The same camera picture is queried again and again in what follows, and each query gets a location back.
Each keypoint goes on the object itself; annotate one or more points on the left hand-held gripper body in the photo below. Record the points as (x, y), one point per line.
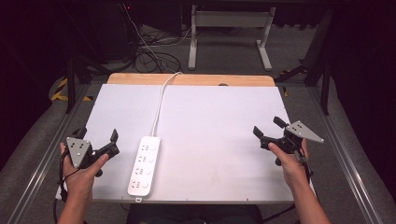
(81, 152)

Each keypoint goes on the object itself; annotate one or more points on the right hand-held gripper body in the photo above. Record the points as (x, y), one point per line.
(292, 143)

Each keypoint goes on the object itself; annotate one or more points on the person's right hand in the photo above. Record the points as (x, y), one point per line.
(294, 169)

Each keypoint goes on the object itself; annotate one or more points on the person's left hand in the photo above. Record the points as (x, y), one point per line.
(79, 182)

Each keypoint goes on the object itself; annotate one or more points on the white power strip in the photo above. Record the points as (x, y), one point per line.
(144, 166)

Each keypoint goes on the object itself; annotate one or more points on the yellow black hazard tape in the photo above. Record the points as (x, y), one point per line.
(60, 91)

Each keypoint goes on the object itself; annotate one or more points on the white table board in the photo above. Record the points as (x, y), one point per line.
(211, 140)

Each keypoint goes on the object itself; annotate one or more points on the black metal stand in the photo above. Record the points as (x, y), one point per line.
(320, 62)
(71, 84)

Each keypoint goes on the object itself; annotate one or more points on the wooden table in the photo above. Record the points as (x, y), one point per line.
(199, 80)

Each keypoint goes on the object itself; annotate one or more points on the white metal stand frame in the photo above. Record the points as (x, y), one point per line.
(230, 20)

